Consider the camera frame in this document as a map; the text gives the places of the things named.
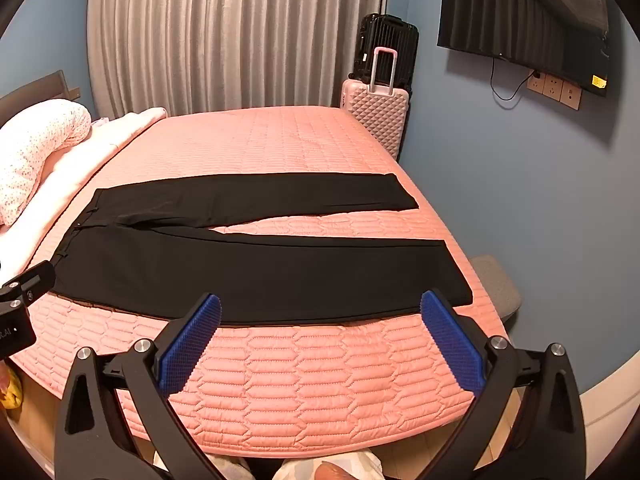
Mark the pink speckled pillow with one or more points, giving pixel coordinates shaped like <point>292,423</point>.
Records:
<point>35,145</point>

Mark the grey padded stool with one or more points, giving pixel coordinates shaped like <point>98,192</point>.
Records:
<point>495,282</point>

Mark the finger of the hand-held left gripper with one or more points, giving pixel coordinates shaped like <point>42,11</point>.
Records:
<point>35,280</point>

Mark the beige wall socket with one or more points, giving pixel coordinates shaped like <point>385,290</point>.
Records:
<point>536,82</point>
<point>553,89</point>
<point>571,96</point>

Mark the person's patterned light clothing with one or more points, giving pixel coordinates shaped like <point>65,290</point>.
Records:
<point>295,470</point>

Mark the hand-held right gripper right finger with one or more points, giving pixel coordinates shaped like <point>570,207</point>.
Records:
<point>450,340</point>

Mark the pale pink blanket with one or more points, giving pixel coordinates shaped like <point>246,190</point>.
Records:
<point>110,140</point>

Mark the black wall television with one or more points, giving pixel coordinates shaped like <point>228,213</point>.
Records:
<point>520,15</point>

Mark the black pants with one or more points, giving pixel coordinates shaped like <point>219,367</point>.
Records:
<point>260,270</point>

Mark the dark grey headboard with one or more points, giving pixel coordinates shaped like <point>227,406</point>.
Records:
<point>40,87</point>

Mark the black hard suitcase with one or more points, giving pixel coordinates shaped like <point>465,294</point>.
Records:
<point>387,32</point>

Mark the beige pleated curtain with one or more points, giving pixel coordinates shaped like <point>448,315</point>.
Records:
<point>235,35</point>

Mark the yellow soft toy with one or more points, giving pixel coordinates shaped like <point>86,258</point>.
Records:
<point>10,392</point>

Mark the pink quilted bed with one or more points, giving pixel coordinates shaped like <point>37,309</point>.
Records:
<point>300,135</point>

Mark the pink diamond-pattern suitcase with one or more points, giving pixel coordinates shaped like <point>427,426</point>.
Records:
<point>377,115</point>

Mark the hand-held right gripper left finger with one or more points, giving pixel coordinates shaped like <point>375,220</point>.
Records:
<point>192,340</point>

